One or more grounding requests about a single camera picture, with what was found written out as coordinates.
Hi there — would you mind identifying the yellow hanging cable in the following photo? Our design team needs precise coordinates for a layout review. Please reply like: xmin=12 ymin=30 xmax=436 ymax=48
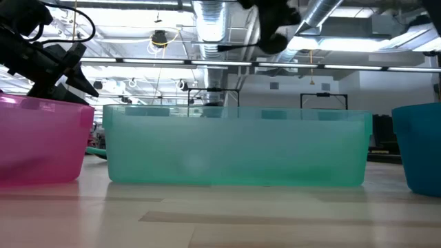
xmin=70 ymin=0 xmax=79 ymax=44

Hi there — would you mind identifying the yellow pendant cord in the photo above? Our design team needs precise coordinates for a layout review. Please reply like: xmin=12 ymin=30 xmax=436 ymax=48
xmin=309 ymin=50 xmax=316 ymax=86

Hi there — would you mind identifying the bright ceiling light panel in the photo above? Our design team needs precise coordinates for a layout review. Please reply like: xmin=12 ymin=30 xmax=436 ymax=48
xmin=286 ymin=23 xmax=441 ymax=53

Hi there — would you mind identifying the long ceiling light strip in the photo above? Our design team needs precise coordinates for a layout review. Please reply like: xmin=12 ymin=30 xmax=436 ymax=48
xmin=79 ymin=54 xmax=441 ymax=74

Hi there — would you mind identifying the smooth silver air duct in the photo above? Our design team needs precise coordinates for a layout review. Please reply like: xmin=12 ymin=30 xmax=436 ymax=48
xmin=275 ymin=0 xmax=345 ymax=65

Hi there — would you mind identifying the pink-red plastic bin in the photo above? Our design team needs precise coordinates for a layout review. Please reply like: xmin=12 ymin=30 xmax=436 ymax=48
xmin=0 ymin=92 xmax=95 ymax=186

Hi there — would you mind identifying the teal translucent plastic bin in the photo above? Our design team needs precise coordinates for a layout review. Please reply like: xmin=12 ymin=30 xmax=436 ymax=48
xmin=102 ymin=104 xmax=374 ymax=188

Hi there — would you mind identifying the black camera cable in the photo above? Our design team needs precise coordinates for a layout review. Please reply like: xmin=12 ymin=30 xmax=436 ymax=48
xmin=33 ymin=2 xmax=97 ymax=45

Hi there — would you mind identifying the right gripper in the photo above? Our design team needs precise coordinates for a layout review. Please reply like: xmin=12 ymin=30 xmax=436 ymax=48
xmin=236 ymin=0 xmax=302 ymax=56

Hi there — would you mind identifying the teal-handled silver spoon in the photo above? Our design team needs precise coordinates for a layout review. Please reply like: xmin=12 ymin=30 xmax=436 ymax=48
xmin=85 ymin=146 xmax=108 ymax=161

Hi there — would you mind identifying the dark background furniture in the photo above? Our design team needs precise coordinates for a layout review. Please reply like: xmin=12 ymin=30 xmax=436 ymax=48
xmin=367 ymin=110 xmax=403 ymax=165

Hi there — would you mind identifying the blue plastic bin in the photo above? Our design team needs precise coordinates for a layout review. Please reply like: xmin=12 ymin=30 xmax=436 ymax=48
xmin=391 ymin=102 xmax=441 ymax=198

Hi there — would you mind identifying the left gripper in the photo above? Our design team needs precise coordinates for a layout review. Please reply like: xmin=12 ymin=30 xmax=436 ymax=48
xmin=0 ymin=29 xmax=101 ymax=106

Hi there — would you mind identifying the dark metal spoon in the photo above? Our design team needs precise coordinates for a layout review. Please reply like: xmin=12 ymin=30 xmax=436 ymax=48
xmin=216 ymin=43 xmax=263 ymax=53

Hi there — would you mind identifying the black reel with yellow cord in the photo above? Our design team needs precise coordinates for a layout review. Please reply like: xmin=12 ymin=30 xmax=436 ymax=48
xmin=148 ymin=29 xmax=181 ymax=56

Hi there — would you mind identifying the black metal rig frame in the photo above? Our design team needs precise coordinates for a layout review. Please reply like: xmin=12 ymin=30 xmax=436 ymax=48
xmin=187 ymin=87 xmax=241 ymax=108
xmin=299 ymin=92 xmax=349 ymax=111

